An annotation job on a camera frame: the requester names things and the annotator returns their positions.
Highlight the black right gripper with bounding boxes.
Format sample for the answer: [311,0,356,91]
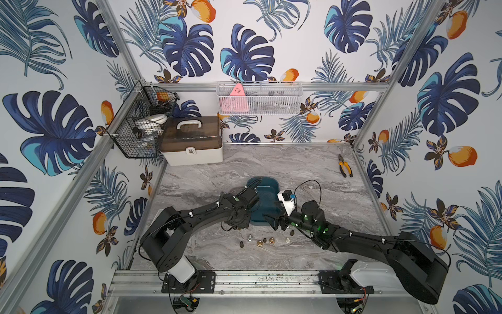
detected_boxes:
[261,199,316,237]

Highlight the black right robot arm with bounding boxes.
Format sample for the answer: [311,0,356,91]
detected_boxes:
[264,201,449,305]

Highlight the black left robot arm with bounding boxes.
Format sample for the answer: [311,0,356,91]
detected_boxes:
[139,187,259,284]

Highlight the teal plastic storage box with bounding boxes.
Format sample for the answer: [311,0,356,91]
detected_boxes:
[247,177,281,226]

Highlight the white storage case brown lid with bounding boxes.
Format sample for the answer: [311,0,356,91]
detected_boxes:
[159,116,224,166]

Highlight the orange black pliers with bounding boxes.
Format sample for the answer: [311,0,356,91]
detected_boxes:
[338,154,353,177]

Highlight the pink triangle card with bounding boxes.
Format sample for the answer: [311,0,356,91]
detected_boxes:
[220,83,250,114]

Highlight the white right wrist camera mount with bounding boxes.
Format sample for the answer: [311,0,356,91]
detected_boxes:
[277,190,297,217]

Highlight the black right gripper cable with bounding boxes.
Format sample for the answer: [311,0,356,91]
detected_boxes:
[292,179,323,207]

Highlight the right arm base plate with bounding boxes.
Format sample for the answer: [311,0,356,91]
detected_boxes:
[318,271,375,294]

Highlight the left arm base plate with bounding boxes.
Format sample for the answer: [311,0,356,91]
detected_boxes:
[161,270,216,294]

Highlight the white mesh wall shelf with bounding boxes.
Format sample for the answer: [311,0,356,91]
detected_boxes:
[216,82,303,115]

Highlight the black wire basket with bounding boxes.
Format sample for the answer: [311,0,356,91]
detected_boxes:
[107,82,180,160]

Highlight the aluminium front rail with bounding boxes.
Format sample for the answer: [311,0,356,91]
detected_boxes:
[109,269,409,298]

